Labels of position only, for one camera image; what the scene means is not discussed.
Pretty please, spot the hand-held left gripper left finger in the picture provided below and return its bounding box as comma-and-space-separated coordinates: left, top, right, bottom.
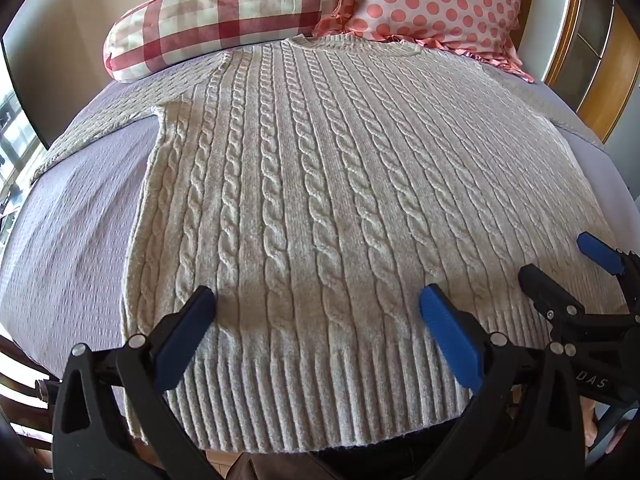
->
52, 285, 218, 480

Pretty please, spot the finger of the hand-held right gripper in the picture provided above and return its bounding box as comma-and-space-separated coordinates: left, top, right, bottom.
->
518, 263, 590, 333
576, 231, 640, 281

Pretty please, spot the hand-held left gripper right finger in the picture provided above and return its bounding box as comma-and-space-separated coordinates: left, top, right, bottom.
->
419, 283, 587, 480

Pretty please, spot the cream cable-knit sweater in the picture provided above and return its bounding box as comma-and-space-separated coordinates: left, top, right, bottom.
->
31, 34, 632, 456

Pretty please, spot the person's right hand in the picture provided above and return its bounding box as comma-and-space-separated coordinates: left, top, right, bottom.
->
581, 396, 632, 461

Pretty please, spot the lavender bed cover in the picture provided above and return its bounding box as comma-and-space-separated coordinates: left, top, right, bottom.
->
0, 55, 640, 401

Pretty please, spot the dark wooden chair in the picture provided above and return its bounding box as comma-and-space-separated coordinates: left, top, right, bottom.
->
0, 327, 68, 456

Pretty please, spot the wooden cabinet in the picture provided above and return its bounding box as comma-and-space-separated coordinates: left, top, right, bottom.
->
542, 0, 640, 144

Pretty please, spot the window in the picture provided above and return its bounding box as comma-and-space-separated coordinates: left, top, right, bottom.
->
0, 67, 47, 246

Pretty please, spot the pink polka dot pillow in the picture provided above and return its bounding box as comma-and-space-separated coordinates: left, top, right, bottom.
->
312, 0, 537, 85

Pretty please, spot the red plaid pillow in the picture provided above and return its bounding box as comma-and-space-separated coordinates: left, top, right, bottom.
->
102, 0, 341, 84

